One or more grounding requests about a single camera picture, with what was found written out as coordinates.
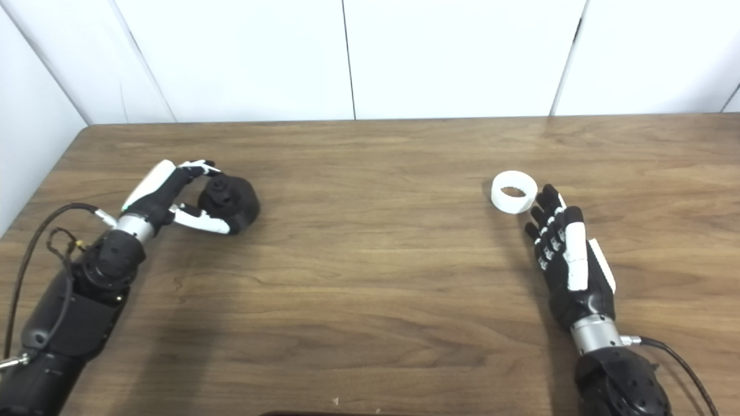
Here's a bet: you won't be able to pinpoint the white plastic ring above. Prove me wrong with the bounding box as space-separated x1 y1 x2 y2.
491 170 539 215

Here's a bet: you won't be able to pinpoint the round black plastic part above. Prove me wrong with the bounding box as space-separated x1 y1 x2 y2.
198 175 261 236

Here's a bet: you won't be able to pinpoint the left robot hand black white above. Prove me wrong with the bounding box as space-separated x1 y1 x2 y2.
120 159 232 235

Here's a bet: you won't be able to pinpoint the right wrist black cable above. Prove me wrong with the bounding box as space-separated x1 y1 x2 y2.
620 335 721 416

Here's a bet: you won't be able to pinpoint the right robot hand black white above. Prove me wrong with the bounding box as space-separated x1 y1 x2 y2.
524 184 617 331

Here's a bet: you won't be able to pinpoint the thin wires on left arm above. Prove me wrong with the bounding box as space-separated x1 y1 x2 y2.
46 228 88 273

